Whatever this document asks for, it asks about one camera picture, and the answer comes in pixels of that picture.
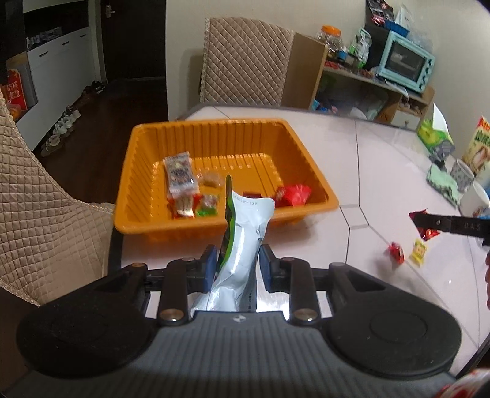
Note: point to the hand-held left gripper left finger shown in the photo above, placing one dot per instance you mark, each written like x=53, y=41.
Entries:
x=209, y=266

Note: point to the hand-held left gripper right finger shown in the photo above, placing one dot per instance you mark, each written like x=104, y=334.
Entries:
x=267, y=268

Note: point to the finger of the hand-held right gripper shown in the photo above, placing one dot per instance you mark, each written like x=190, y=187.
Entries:
x=432, y=221

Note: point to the shiny red snack packet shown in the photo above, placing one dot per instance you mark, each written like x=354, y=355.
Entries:
x=423, y=233

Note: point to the silver white pouch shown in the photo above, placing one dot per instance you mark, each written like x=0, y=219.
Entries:
x=243, y=245

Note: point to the green candy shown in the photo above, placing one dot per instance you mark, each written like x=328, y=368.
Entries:
x=206, y=204

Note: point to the bright red pillow packet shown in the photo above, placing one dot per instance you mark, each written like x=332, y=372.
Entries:
x=293, y=194

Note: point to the brown candy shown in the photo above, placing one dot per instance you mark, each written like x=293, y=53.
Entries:
x=209, y=180

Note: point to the grey printed snack packet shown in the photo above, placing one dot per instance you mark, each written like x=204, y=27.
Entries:
x=180, y=174

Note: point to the orange plastic tray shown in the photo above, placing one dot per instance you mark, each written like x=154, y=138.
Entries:
x=245, y=145

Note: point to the white mug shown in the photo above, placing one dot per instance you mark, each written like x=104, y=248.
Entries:
x=474, y=199

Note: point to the yellow wrapped candy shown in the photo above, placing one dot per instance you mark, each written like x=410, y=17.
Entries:
x=418, y=252

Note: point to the light green cloth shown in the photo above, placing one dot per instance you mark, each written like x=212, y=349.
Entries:
x=442, y=181

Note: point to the small red wrapped candy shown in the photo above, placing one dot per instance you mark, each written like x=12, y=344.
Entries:
x=396, y=253

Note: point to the patterned mug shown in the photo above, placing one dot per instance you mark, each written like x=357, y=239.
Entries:
x=462, y=176

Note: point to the red and cream wrapped candy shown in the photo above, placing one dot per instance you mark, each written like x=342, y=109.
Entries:
x=182, y=208

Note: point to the small dark red wrapper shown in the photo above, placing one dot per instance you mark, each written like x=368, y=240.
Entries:
x=252, y=194

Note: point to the yellow printed box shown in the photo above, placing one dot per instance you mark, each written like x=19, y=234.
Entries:
x=480, y=149

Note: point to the green tissue box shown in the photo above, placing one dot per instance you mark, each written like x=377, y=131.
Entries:
x=434, y=139

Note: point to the red patterned clothing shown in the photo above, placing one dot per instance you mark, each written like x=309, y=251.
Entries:
x=461, y=386

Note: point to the light blue toaster oven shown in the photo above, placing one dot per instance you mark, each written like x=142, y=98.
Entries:
x=405, y=63

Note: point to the quilted beige chair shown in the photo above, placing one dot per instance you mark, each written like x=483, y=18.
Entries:
x=245, y=61
x=34, y=214

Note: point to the wooden shelf unit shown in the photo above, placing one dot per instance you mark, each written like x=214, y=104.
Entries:
x=302, y=72

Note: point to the row of shoes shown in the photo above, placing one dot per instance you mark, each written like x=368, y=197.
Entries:
x=63, y=124

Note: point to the quilted beige chair back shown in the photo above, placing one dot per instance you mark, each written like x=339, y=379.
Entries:
x=245, y=61

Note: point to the candy jar with orange lid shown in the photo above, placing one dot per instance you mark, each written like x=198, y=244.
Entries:
x=330, y=38

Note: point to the white cabinet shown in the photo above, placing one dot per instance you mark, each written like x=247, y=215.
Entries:
x=57, y=65

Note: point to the red paper bag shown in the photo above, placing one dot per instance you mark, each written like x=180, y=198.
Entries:
x=15, y=88

